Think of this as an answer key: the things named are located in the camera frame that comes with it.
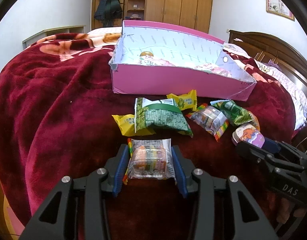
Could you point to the small green pea snack bag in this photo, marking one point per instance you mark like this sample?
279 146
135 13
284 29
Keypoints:
235 114

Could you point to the yellow candy packet top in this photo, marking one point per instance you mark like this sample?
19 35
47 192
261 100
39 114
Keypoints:
185 101

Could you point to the brown braised egg packet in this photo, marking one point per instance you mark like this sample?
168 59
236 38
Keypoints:
146 54

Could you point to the dark red floral blanket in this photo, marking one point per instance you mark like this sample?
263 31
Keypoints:
56 106

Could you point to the grey low shelf cabinet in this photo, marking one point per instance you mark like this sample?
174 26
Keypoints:
53 31

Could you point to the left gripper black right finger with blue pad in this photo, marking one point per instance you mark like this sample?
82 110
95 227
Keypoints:
224 208

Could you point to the framed wedding photo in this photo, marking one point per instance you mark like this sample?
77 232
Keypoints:
279 8

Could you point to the peach jelly pouch front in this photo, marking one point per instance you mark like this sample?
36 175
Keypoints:
153 61

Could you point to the wooden wardrobe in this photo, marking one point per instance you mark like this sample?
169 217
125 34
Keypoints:
194 14

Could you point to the yellow candy packet left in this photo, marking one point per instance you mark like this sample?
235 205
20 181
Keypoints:
126 124

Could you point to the pink cardboard tray box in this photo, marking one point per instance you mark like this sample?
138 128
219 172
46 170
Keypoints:
183 47

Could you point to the orange snack packet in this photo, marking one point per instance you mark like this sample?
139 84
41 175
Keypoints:
254 121

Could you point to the clear rainbow candy packet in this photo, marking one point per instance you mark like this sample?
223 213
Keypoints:
149 159

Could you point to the large green pea snack bag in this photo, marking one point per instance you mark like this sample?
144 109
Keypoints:
161 114

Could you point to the yellow candy packet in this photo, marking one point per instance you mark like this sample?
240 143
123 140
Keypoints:
185 101
126 124

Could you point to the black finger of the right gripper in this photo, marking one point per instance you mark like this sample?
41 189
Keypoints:
258 158

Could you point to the dark hanging jacket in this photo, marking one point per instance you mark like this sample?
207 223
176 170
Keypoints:
108 11

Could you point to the wooden headboard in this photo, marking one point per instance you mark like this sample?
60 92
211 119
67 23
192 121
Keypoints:
264 48

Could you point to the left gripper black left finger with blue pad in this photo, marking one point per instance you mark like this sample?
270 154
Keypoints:
75 204

